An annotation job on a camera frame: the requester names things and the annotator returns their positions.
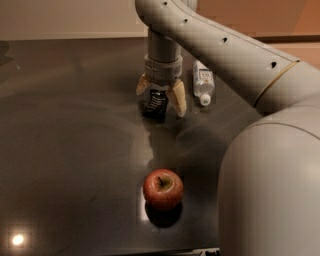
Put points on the red apple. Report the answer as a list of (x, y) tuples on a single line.
[(163, 190)]

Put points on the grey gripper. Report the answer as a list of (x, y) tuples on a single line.
[(163, 70)]

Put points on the clear plastic water bottle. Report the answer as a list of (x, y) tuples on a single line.
[(203, 83)]

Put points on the black chocolate rxbar wrapper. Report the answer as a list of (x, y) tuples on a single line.
[(157, 105)]

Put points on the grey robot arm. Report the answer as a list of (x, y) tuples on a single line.
[(269, 184)]

